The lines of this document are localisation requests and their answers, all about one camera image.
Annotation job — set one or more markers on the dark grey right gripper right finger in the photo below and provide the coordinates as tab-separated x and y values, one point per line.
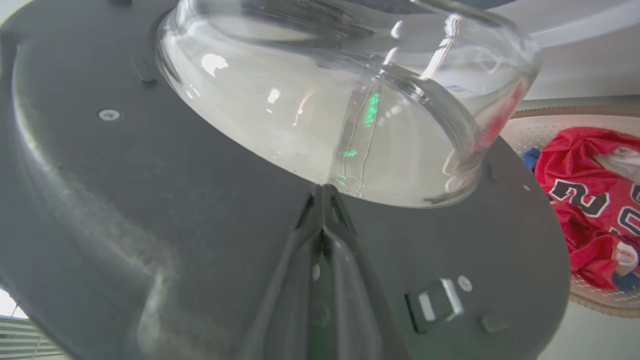
355	310

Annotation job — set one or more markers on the silver door screw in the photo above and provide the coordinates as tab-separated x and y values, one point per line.
109	115

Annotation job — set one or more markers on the red sports jersey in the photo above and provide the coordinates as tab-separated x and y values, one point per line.
585	200

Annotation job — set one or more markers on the dark grey washing machine door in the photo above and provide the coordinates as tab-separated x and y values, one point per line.
165	210

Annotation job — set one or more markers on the white perforated laundry basket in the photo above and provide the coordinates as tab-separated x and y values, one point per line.
535	132

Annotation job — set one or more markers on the blue cloth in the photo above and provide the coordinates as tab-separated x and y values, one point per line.
531	159

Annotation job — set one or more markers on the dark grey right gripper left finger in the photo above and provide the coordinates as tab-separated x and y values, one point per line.
292	300

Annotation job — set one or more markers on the clear glass door bowl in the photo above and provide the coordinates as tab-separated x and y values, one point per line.
310	100

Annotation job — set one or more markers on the white washing machine body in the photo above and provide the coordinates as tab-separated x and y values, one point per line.
580	55

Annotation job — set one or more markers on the metal door latch hook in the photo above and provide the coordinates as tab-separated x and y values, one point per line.
436	304

